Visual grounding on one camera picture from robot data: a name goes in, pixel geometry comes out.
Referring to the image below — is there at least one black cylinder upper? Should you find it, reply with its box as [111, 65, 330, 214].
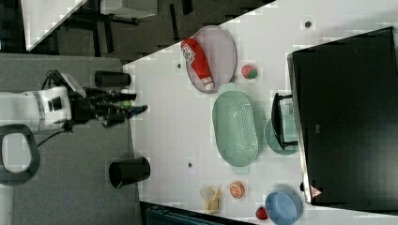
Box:
[95, 70, 131, 88]

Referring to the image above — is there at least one green marker pen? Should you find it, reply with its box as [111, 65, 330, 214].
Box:
[122, 100, 132, 108]

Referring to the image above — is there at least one red ketchup bottle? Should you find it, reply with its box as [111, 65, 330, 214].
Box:
[181, 37, 215, 91]

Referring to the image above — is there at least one toy strawberry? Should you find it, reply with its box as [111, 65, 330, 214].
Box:
[241, 65, 258, 80]

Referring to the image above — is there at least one pink oval tray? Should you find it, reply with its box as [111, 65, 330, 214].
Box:
[186, 25, 237, 94]

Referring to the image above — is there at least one large black box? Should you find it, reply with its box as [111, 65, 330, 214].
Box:
[288, 27, 398, 215]

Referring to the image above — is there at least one dark blue crate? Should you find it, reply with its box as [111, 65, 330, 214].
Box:
[140, 202, 252, 225]

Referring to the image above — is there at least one black cup lower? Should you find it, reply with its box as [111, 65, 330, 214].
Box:
[108, 157, 151, 188]

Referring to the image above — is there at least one teal round plate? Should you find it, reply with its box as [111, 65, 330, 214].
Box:
[264, 113, 299, 156]

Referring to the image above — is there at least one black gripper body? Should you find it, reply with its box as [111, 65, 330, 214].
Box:
[60, 73, 107, 125]

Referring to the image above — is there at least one blue bowl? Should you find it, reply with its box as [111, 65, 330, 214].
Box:
[265, 188, 303, 225]

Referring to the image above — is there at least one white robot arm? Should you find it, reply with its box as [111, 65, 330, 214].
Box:
[1, 69, 147, 186]

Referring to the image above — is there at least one mint green plastic strainer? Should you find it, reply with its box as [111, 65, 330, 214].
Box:
[212, 82, 260, 174]

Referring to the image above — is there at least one toy orange slice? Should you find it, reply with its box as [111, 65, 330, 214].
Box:
[229, 181, 245, 199]

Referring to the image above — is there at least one small red toy fruit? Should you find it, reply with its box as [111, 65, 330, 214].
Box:
[255, 206, 268, 220]

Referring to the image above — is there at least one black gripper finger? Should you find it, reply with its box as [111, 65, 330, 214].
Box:
[106, 91, 137, 102]
[102, 105, 148, 128]

